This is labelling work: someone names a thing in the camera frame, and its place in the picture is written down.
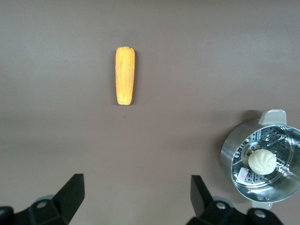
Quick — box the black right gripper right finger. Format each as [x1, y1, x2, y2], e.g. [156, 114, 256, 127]
[187, 175, 285, 225]

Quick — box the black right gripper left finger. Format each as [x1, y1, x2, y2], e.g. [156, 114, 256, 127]
[0, 173, 85, 225]

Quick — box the yellow corn cob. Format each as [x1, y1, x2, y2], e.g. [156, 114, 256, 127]
[115, 46, 136, 106]

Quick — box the stainless steel steamer pot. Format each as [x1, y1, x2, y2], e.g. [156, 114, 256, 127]
[220, 109, 300, 209]

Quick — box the white steamed bun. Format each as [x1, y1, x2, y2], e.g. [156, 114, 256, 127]
[247, 150, 277, 175]

